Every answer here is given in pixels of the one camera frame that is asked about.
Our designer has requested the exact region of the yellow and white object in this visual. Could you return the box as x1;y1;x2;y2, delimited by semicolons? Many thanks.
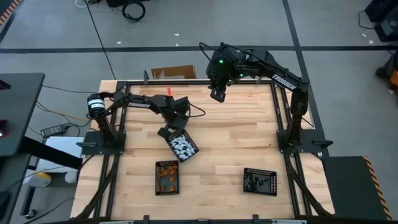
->
23;172;52;188

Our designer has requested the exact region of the black desk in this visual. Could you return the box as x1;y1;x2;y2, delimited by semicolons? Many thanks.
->
0;72;83;170

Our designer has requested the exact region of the black rolling stand base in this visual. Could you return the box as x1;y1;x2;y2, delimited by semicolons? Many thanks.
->
19;185;39;220

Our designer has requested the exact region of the white round object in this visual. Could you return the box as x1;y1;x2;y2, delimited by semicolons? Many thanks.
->
64;170;78;184

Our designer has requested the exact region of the thin black cable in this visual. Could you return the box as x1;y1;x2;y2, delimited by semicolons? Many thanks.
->
358;9;377;30
42;85;99;95

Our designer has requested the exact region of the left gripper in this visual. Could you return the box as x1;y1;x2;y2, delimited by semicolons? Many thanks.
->
156;95;192;139

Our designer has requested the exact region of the black braided cable sleeve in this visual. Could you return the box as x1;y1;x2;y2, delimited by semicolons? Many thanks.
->
74;154;121;220
284;154;332;217

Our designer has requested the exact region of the long black floor cable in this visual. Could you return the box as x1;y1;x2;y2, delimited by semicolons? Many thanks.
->
83;0;117;80

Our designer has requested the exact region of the white flat box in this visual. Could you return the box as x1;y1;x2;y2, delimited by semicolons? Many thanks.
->
36;136;83;174

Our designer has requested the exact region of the black and orange machine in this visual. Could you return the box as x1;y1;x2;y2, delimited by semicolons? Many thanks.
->
375;51;398;91

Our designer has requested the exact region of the black slotted plastic basket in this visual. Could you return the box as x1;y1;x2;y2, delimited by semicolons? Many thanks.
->
243;167;278;197
166;129;200;162
154;160;180;196

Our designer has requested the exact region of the black equipment box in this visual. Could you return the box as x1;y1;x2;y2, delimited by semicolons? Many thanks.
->
105;0;150;8

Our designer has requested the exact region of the brown cardboard box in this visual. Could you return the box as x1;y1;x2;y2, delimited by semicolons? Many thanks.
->
151;65;197;80

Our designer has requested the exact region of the black cabinet with hazard stripe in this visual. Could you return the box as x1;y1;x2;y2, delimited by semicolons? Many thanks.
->
321;155;393;222
0;0;24;23

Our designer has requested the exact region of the black power adapter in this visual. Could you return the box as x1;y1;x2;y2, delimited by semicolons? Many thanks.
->
40;123;71;139

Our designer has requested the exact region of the coiled black cable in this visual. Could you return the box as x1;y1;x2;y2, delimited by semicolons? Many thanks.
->
122;1;146;23

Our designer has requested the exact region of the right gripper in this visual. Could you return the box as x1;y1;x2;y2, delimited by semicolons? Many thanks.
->
206;45;247;104

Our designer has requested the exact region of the black equipment case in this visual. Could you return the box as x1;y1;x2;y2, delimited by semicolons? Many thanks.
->
364;0;398;43

